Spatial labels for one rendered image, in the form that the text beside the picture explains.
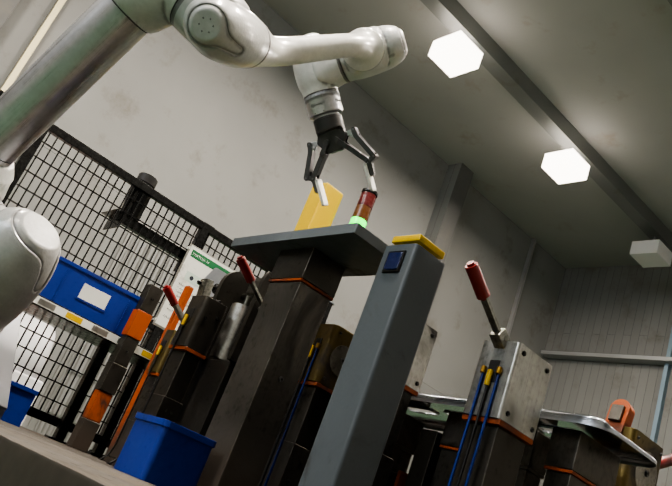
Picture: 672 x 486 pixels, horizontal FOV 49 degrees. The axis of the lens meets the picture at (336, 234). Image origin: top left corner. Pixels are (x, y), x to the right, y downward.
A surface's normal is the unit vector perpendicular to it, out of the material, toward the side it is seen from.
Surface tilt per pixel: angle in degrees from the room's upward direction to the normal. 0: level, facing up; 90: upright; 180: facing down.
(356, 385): 90
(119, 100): 90
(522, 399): 90
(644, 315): 90
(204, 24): 126
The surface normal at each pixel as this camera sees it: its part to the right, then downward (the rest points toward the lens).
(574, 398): -0.70, -0.50
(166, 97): 0.63, -0.08
